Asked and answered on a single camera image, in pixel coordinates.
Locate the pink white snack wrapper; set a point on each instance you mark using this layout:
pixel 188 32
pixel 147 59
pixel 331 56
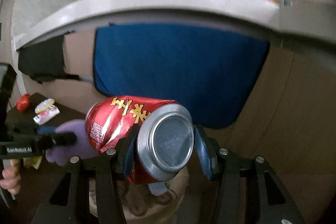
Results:
pixel 46 115

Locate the yellow striped snack wrapper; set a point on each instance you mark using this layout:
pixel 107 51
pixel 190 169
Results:
pixel 34 162

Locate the trash bin with clear liner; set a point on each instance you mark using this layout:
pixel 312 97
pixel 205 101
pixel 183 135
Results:
pixel 141 206

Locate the white countertop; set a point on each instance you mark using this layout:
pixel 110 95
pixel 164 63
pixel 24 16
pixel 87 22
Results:
pixel 311 21

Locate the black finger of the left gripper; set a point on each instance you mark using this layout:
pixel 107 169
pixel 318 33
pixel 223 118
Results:
pixel 64 138

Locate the person's left hand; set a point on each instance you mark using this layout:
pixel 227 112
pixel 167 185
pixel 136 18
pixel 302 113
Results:
pixel 11 178

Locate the crushed red soda can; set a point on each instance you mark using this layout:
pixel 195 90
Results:
pixel 165 140

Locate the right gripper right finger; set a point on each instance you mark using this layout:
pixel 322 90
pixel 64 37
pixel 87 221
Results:
pixel 206 152

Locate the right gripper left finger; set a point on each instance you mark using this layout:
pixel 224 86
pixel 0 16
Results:
pixel 127 153

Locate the round foil lid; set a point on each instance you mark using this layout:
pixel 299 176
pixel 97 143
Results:
pixel 44 105

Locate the red plastic bag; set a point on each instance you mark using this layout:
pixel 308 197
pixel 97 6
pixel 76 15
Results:
pixel 23 103

